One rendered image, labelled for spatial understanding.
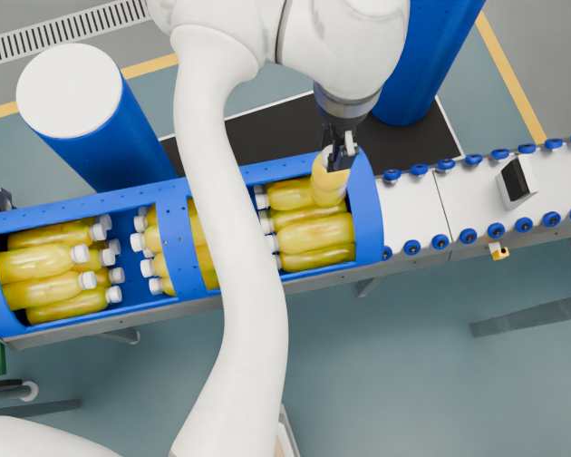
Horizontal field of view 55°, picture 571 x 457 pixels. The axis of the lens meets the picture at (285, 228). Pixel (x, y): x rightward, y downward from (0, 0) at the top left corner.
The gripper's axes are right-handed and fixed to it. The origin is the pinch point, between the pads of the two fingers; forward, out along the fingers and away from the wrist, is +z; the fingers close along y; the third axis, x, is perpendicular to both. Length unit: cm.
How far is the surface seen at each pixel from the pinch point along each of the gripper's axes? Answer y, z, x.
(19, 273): -3, 29, 67
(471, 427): -71, 147, -53
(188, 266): -8.8, 26.9, 31.1
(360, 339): -28, 147, -18
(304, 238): -6.4, 33.0, 5.2
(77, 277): -5, 35, 57
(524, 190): -4, 40, -50
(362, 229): -8.5, 26.7, -6.6
